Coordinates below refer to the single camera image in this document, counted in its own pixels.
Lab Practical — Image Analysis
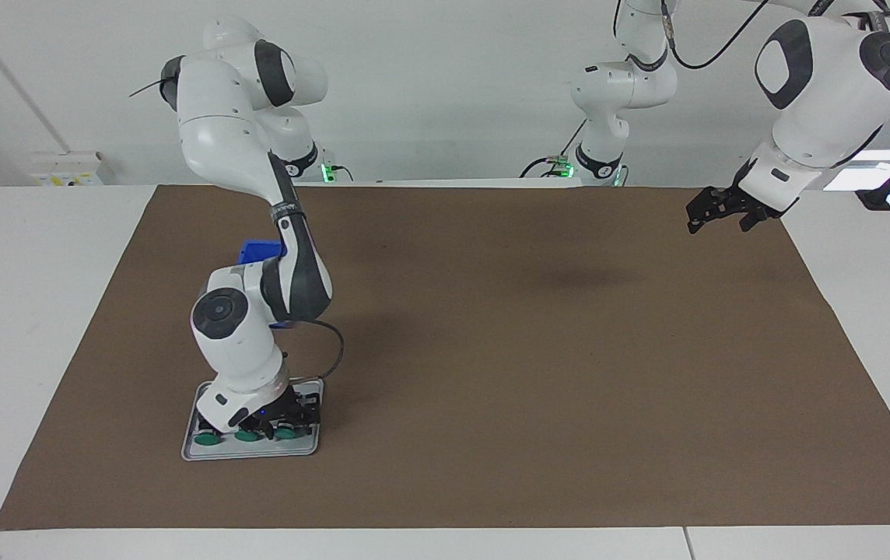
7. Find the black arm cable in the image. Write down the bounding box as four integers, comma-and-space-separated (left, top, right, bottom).
282, 317, 346, 386
612, 0, 773, 71

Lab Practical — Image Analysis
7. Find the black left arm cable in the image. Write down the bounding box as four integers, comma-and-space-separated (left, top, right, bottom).
612, 0, 773, 71

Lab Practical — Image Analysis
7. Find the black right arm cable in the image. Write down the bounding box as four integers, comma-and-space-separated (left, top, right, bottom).
282, 317, 346, 386

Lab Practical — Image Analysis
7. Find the black base cable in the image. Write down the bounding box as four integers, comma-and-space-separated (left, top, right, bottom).
520, 117, 587, 180

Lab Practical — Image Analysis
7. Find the blue plastic storage bin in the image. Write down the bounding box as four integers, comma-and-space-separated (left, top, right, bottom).
238, 240, 294, 329

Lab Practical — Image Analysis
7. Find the white wall socket box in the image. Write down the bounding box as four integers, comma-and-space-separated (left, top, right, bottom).
31, 152, 115, 186

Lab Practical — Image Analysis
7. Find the brown table mat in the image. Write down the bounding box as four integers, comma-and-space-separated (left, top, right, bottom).
0, 184, 890, 531

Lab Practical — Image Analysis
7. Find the silver metal tray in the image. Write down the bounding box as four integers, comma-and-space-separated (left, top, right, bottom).
181, 377, 324, 461

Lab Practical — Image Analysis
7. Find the white wall cable duct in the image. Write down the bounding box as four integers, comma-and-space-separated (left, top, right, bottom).
0, 0, 68, 155

